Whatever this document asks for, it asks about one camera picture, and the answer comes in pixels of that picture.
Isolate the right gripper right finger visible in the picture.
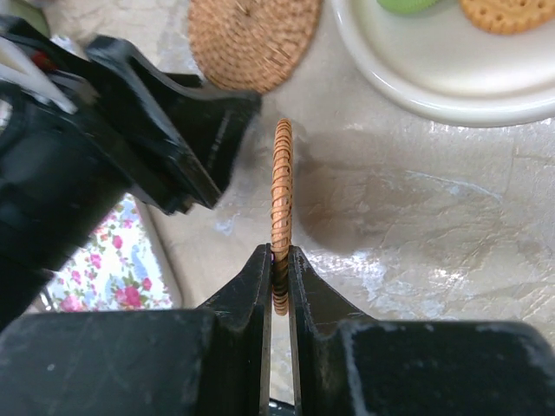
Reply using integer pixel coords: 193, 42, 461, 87
288, 247, 554, 415

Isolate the woven rattan coaster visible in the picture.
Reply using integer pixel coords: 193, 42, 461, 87
271, 119, 293, 316
187, 0, 323, 94

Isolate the green macaron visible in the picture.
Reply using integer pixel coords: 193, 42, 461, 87
377, 0, 439, 15

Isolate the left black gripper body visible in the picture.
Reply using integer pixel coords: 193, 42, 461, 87
1, 84, 130, 328

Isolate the cream three-tier cake stand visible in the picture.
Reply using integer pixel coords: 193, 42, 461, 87
331, 1, 554, 127

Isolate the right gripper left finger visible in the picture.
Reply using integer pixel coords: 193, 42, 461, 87
1, 245, 271, 415

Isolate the orange round biscuit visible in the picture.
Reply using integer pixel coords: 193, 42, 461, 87
459, 0, 554, 35

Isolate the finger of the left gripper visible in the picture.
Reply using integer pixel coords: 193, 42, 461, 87
166, 74, 262, 192
86, 36, 221, 208

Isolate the floral serving tray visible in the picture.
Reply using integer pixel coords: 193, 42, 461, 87
41, 194, 183, 312

